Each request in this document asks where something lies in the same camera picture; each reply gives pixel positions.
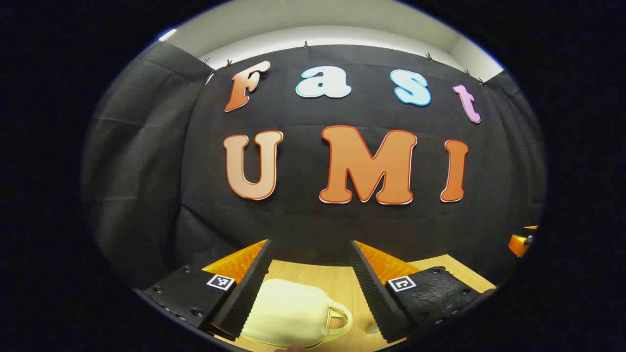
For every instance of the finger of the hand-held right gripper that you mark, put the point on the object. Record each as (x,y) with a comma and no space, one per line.
(519,243)

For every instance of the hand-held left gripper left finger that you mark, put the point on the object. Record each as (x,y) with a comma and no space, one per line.
(249,293)

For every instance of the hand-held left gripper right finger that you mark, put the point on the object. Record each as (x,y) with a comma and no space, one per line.
(374,298)

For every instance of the black backdrop cloth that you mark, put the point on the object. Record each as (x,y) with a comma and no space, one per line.
(293,215)

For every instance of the ceiling light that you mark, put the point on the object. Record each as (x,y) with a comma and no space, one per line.
(167,34)

